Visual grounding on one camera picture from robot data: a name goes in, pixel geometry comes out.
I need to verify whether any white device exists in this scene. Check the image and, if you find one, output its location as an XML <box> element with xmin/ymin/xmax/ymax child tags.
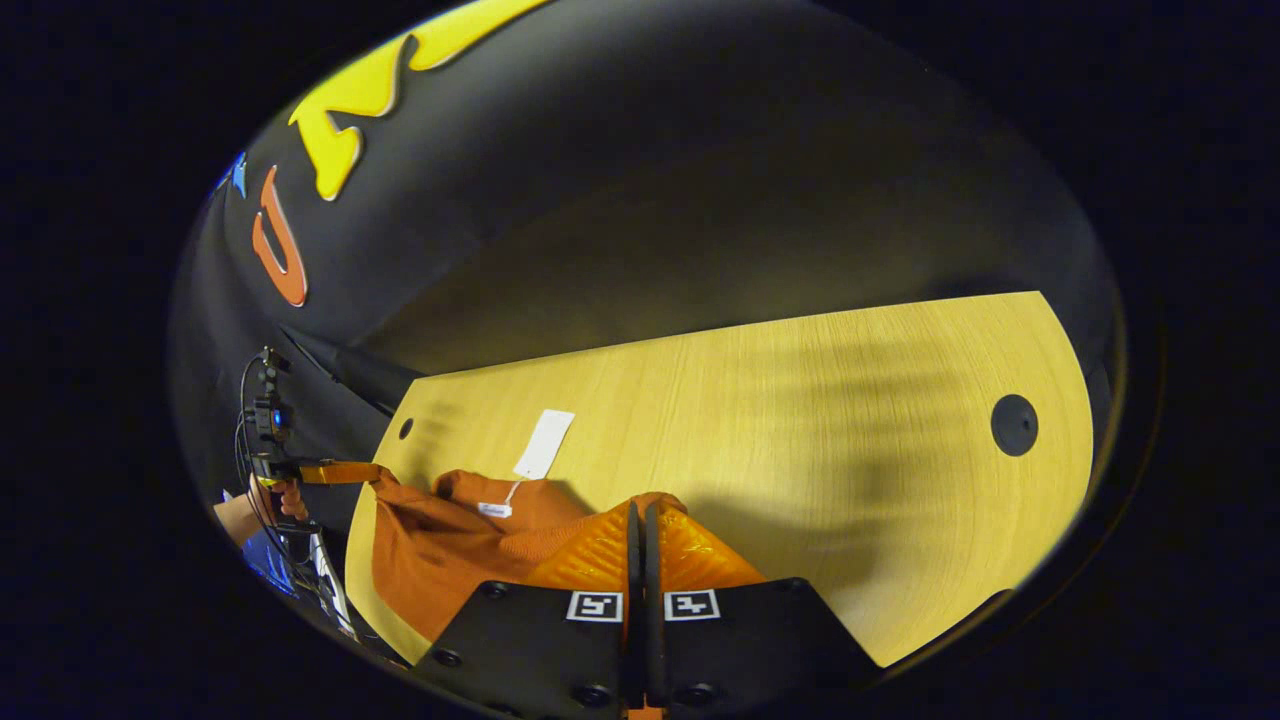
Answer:
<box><xmin>308</xmin><ymin>532</ymin><xmax>359</xmax><ymax>641</ymax></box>

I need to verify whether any blue object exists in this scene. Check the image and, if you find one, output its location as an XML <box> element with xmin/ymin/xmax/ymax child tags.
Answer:
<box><xmin>243</xmin><ymin>528</ymin><xmax>301</xmax><ymax>599</ymax></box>

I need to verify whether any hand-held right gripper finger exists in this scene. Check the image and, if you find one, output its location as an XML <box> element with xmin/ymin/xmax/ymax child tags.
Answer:
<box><xmin>415</xmin><ymin>500</ymin><xmax>641</xmax><ymax>720</ymax></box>
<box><xmin>643</xmin><ymin>500</ymin><xmax>886</xmax><ymax>720</ymax></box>

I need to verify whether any orange button shirt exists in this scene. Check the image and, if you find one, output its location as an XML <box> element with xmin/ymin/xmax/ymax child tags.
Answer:
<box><xmin>372</xmin><ymin>468</ymin><xmax>691</xmax><ymax>644</ymax></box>

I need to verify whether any black backdrop cloth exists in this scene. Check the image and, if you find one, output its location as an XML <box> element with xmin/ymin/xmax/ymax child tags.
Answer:
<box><xmin>170</xmin><ymin>0</ymin><xmax>1129</xmax><ymax>501</ymax></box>

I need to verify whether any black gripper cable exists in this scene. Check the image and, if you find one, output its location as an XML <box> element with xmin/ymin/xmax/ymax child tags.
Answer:
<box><xmin>233</xmin><ymin>355</ymin><xmax>321</xmax><ymax>601</ymax></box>

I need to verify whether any white paper hang tag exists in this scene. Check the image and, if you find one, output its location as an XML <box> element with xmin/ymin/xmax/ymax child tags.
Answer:
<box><xmin>513</xmin><ymin>409</ymin><xmax>577</xmax><ymax>481</ymax></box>

